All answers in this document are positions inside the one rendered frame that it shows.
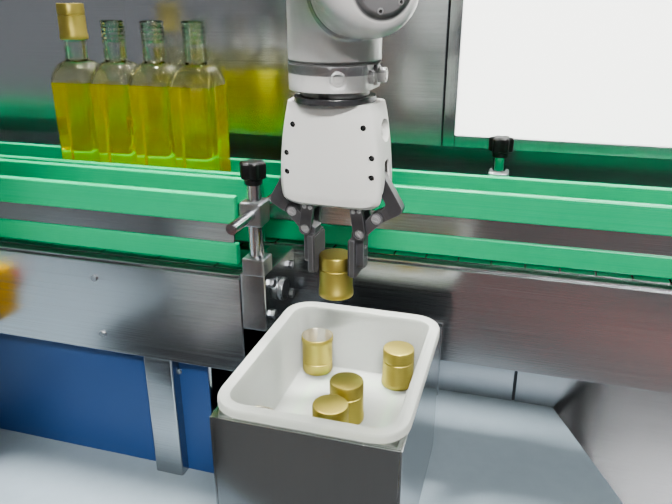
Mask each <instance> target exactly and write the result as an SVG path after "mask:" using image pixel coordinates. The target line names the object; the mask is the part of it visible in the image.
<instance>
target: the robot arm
mask: <svg viewBox="0 0 672 504"><path fill-rule="evenodd" d="M417 4H418V0H286V14H287V45H288V76H289V89H290V90H292V91H296V92H298V93H296V94H294V97H292V98H290V99H288V103H287V108H286V114H285V120H284V128H283V137H282V151H281V177H280V179H279V181H278V183H277V185H276V186H275V188H274V190H273V192H272V194H271V196H270V201H271V202H272V203H273V204H275V205H276V206H278V207H279V208H281V209H282V210H283V211H286V212H287V214H288V215H289V216H290V217H291V219H292V220H293V221H294V222H295V223H296V224H297V225H298V226H299V231H300V232H301V233H302V234H304V257H305V260H306V261H308V271H309V272H311V273H315V272H316V271H317V270H318V269H319V254H320V252H322V251H323V250H325V229H324V228H323V226H321V223H320V216H321V208H322V206H323V207H333V208H343V209H349V210H350V217H351V224H352V231H353V232H352V237H351V238H350V239H349V240H348V276H349V277H350V278H356V276H357V275H358V274H359V272H360V271H361V270H362V269H363V268H365V267H366V266H367V262H368V235H369V234H370V233H371V232H372V231H373V230H374V229H376V228H377V227H378V226H379V225H380V224H381V223H383V222H385V221H388V220H390V219H392V218H394V217H397V216H399V215H400V214H401V213H402V212H403V211H404V209H405V205H404V203H403V201H402V199H401V198H400V196H399V194H398V192H397V190H396V188H395V187H394V185H393V183H392V158H391V141H390V130H389V121H388V113H387V107H386V102H385V100H384V99H382V98H376V94H375V93H373V92H370V90H372V89H374V88H376V87H379V86H380V82H387V79H388V69H387V67H381V65H380V63H381V62H382V37H386V36H389V35H391V34H392V33H394V32H396V31H398V30H399V29H400V28H401V27H403V26H404V25H405V24H406V23H407V21H408V20H409V19H410V18H411V17H412V15H413V13H414V11H415V9H416V7H417ZM381 199H383V201H384V203H385V206H384V207H382V208H380V209H377V210H376V211H375V212H374V213H372V214H371V209H374V208H376V207H378V206H379V205H380V203H381Z"/></svg>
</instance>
